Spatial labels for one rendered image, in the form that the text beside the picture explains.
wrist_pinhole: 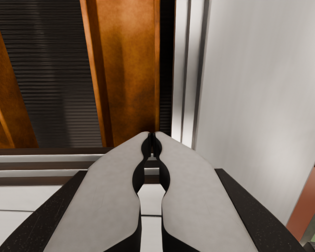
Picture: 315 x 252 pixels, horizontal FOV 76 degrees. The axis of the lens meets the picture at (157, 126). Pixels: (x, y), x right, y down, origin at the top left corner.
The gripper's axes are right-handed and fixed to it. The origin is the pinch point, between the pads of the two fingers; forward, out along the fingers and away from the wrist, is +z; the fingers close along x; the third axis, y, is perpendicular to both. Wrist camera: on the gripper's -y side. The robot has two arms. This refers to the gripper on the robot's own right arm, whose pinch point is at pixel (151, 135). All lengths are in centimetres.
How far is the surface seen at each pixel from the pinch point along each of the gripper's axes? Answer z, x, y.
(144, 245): 0.6, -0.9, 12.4
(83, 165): 2.2, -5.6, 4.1
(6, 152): 3.2, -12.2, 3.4
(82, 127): 30.2, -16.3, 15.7
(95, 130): 30.3, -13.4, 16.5
